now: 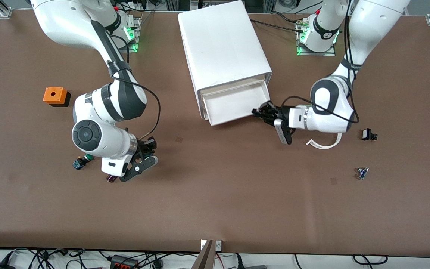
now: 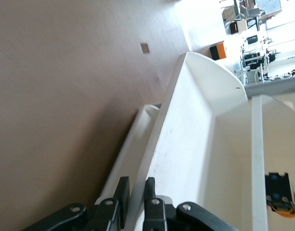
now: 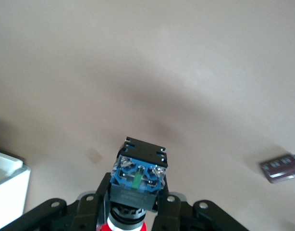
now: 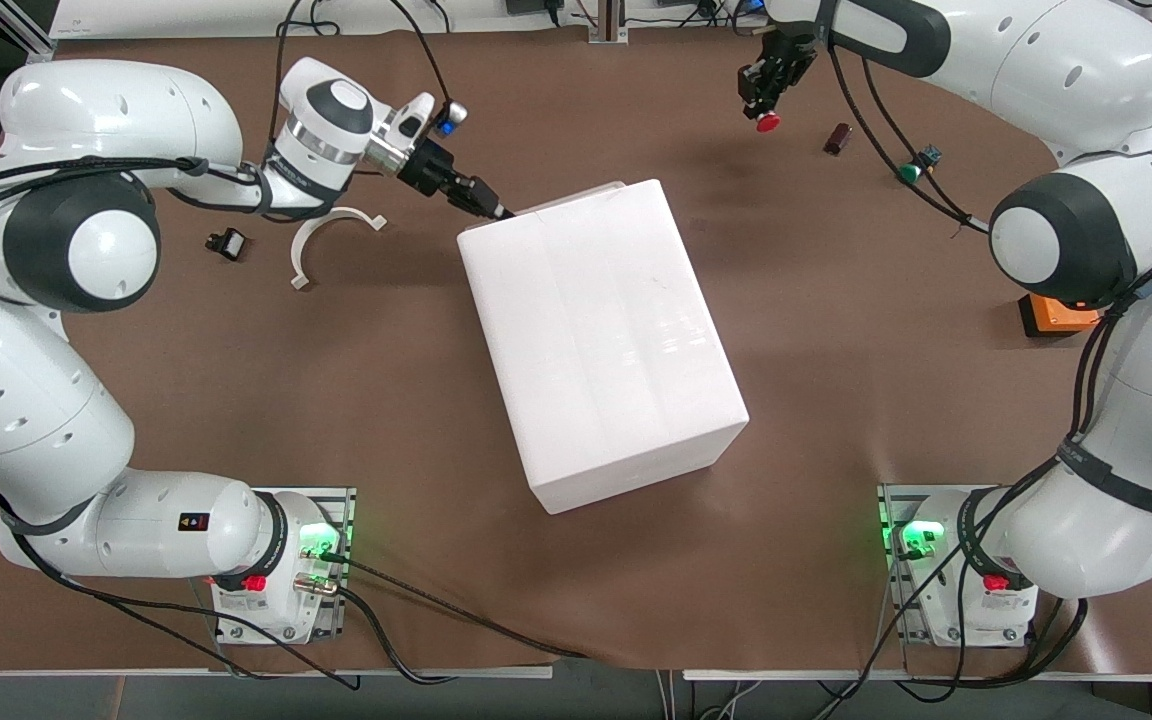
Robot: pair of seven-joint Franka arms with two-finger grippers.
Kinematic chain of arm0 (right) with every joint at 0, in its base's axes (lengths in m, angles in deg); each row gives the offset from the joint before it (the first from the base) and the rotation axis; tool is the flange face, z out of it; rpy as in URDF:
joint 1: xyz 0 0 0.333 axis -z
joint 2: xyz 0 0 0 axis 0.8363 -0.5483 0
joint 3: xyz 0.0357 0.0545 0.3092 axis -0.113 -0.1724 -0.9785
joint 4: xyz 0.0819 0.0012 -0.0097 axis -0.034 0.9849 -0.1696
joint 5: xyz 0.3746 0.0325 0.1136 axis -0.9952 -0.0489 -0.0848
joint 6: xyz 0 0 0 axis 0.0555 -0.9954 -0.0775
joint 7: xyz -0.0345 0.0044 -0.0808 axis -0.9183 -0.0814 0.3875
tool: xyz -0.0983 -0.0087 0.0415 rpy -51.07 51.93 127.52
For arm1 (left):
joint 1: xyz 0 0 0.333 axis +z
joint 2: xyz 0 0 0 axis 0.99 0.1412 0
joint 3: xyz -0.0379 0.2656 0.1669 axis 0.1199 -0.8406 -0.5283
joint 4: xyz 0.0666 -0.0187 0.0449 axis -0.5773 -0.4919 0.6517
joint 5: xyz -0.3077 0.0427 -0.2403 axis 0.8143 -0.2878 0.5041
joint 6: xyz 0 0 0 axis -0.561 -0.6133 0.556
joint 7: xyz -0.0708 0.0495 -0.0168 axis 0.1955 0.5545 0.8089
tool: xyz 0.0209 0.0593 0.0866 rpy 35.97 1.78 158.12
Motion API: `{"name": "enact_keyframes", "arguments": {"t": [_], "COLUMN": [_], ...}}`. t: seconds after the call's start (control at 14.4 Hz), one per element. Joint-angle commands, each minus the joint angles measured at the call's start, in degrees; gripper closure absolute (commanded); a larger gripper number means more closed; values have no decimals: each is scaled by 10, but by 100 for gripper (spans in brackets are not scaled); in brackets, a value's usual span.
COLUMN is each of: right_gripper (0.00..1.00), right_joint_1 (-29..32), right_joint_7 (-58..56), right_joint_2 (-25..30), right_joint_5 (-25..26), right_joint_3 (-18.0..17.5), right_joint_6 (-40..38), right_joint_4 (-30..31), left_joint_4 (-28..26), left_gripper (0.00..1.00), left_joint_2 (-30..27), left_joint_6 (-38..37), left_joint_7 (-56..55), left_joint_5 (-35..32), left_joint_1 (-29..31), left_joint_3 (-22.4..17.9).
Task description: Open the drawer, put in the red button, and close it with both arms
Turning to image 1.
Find black power strip red switches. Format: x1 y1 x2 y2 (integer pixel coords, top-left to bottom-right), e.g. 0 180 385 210
110 254 139 269

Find white curved plastic clip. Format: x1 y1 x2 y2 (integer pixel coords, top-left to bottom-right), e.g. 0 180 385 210
306 133 343 150

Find brown slanted post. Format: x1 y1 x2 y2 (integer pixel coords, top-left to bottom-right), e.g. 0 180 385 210
191 239 216 269

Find white plastic drawer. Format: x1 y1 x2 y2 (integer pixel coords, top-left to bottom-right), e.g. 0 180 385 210
202 79 272 127

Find tangled black cables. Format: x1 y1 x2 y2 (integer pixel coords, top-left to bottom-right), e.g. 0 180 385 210
13 248 111 269

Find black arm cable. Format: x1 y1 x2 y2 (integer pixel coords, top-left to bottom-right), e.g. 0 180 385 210
109 69 161 139
281 0 361 124

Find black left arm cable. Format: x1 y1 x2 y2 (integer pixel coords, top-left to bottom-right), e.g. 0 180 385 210
281 0 361 124

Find black power strip with plugs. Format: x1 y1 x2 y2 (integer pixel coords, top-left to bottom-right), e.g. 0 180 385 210
115 0 154 12

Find white drawer cabinet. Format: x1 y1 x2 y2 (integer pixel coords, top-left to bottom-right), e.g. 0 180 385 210
178 0 272 121

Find green push button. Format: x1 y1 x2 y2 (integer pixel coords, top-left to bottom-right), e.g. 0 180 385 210
72 153 94 170

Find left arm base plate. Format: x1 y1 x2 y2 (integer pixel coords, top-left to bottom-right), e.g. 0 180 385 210
296 17 337 57

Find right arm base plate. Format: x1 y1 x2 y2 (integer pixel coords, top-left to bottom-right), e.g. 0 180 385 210
120 15 141 53

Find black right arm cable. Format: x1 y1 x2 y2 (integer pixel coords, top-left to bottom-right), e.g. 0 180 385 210
109 69 161 139

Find black table cable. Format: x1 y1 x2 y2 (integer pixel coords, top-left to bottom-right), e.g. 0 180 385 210
270 11 318 26
250 18 307 34

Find orange box with hole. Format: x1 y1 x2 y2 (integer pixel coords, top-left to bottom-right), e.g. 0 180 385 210
43 87 71 106

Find black switch white face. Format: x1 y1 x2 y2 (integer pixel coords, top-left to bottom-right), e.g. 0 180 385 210
361 128 378 142

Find black looped cable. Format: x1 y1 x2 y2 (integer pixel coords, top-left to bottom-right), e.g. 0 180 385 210
352 254 389 266

